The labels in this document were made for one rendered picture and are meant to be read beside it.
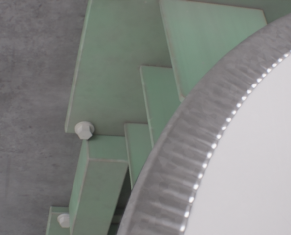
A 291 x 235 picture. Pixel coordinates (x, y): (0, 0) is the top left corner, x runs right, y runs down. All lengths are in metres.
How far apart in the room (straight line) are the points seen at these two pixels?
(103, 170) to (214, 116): 0.67
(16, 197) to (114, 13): 0.54
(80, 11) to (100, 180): 0.35
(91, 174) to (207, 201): 0.73
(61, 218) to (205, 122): 0.91
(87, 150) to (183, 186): 0.71
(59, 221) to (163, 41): 0.54
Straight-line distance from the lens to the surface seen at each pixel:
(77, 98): 1.15
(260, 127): 0.57
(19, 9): 1.04
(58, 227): 1.47
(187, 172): 0.51
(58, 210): 1.43
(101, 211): 1.32
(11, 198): 1.41
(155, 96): 1.05
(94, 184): 1.24
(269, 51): 0.66
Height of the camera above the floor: 0.83
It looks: 42 degrees down
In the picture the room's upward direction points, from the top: 171 degrees clockwise
